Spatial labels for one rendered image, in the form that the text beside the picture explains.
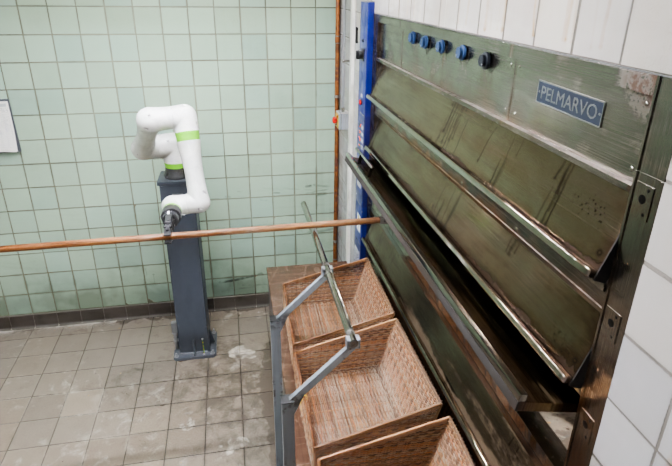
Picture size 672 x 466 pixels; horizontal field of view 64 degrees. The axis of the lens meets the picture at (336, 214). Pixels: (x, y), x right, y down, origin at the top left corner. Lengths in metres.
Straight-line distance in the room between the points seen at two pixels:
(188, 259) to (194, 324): 0.46
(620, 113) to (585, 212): 0.21
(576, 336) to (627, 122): 0.47
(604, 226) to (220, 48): 2.76
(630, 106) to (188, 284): 2.79
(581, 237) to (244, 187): 2.81
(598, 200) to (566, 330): 0.31
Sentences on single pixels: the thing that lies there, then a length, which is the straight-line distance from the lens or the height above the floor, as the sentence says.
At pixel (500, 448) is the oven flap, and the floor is 1.00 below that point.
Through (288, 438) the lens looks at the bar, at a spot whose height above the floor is 0.80.
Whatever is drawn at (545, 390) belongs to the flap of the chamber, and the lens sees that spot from 1.35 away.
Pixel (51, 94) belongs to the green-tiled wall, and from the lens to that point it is 3.71.
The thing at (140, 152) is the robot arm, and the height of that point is 1.39.
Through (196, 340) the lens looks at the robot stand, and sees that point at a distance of 3.67.
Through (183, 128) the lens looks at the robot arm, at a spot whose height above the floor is 1.57.
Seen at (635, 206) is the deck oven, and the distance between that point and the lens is 1.11.
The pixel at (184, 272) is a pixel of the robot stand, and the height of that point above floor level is 0.61.
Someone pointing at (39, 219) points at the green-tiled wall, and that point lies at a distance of 3.99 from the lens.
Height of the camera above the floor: 2.24
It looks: 23 degrees down
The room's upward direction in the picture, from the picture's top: 1 degrees clockwise
